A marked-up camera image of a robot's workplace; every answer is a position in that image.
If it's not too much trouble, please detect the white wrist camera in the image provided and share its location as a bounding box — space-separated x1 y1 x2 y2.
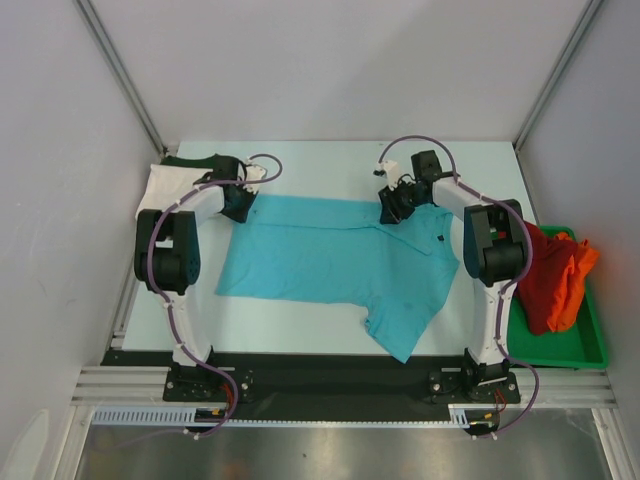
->
373 160 401 191
240 163 267 194

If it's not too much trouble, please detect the red t shirt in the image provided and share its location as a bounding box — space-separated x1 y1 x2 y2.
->
516 222 578 336

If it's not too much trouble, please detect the right aluminium corner post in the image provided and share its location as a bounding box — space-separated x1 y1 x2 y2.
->
512 0 608 155

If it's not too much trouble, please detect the left aluminium corner post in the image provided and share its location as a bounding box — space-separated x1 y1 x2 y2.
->
73 0 167 157

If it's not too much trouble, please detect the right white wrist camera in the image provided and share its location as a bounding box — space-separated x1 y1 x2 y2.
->
373 160 401 191

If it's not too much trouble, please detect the green plastic tray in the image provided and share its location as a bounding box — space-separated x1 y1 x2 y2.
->
507 226 609 369

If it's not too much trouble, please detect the orange t shirt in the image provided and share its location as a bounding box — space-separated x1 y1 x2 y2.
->
547 232 600 333

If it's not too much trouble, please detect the aluminium front frame rail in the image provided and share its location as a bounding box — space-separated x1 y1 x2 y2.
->
71 366 617 409

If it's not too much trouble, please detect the grey slotted cable duct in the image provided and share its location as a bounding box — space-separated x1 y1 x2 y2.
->
92 406 496 429

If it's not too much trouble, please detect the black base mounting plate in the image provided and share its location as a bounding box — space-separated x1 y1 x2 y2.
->
101 350 521 423

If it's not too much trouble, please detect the aluminium corner post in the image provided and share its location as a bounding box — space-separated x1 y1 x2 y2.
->
73 0 167 157
512 0 608 155

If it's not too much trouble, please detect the folded dark green t shirt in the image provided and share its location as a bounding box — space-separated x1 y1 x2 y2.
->
160 154 224 170

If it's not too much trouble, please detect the folded white t shirt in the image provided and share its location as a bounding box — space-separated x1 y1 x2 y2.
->
135 165 208 217

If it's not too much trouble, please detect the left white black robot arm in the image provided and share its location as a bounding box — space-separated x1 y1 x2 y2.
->
134 154 266 367

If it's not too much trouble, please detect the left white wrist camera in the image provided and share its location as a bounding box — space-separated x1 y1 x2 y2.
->
240 163 267 194

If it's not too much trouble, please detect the light blue t shirt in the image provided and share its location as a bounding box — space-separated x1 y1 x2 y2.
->
216 195 459 363

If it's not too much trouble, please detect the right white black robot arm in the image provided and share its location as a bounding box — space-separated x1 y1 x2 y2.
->
374 150 532 401

